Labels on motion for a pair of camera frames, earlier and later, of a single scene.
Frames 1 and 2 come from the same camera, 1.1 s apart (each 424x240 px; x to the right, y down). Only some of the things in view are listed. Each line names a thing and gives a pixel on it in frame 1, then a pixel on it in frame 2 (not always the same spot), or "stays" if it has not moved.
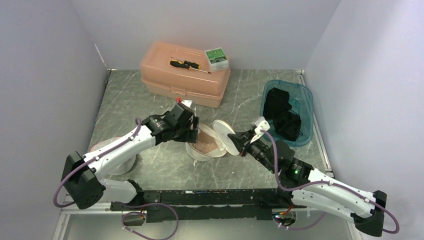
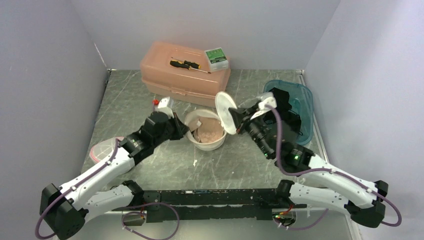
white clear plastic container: [220, 130] → [223, 103]
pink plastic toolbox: [159, 75] stays
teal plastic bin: [302, 101] stays
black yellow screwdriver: [184, 64] stays
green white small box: [217, 59] stays
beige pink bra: [205, 143] → [210, 130]
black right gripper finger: [239, 139] → [237, 116]
